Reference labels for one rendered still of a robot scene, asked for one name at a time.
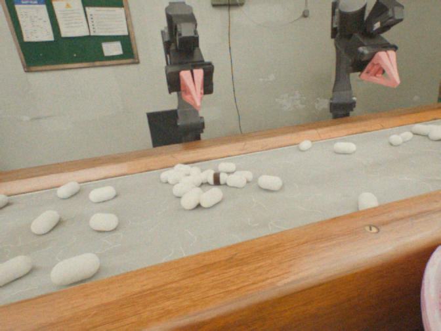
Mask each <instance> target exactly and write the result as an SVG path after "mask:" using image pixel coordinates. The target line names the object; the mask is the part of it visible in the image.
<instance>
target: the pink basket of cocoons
mask: <svg viewBox="0 0 441 331"><path fill-rule="evenodd" d="M421 313H422V318H423V326H424V329H425V331H441V245H440V246H439V247H438V248H437V249H436V250H435V251H434V253H433V254H432V255H431V257H430V259H429V261H428V263H427V266H426V268H425V272H424V275H423V282H422V287H421Z"/></svg>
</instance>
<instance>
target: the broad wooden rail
mask: <svg viewBox="0 0 441 331"><path fill-rule="evenodd" d="M434 120H441V102H437V103H433V104H425V105H421V106H412V107H408V108H400V109H395V110H387V111H383V112H375V113H370V114H362V115H358V116H350V117H345V118H337V119H333V120H325V121H317V122H312V123H305V124H300V125H292V126H288V127H280V128H275V129H267V130H263V131H255V132H250V133H242V134H238V135H230V136H225V137H217V138H213V139H205V140H200V141H192V142H188V143H180V144H172V145H167V146H160V147H156V148H147V149H142V150H135V151H130V152H122V153H117V154H110V155H105V156H97V157H92V158H85V159H80V160H72V161H67V162H60V163H55V164H47V165H39V166H35V167H27V168H22V169H14V170H10V171H2V172H0V194H3V195H5V196H7V197H9V196H16V195H20V194H27V193H31V192H38V191H42V190H49V189H54V188H60V187H61V186H63V185H66V184H67V183H69V182H72V181H74V182H77V183H79V184H82V183H89V182H93V181H100V180H105V179H111V178H116V177H122V176H126V175H133V174H137V173H144V172H149V171H155V170H160V169H167V168H170V167H175V166H176V165H177V164H183V165H188V164H195V163H200V162H206V161H211V160H218V159H222V158H229V157H233V156H240V155H244V154H250V153H255V152H262V151H266V150H273V149H277V148H284V147H288V146H295V145H299V144H300V143H301V142H303V141H310V142H312V143H313V142H317V141H324V140H328V139H335V138H339V137H346V136H350V135H357V134H361V133H368V132H372V131H379V130H383V129H390V128H394V127H401V126H405V125H412V124H417V123H423V122H428V121H434Z"/></svg>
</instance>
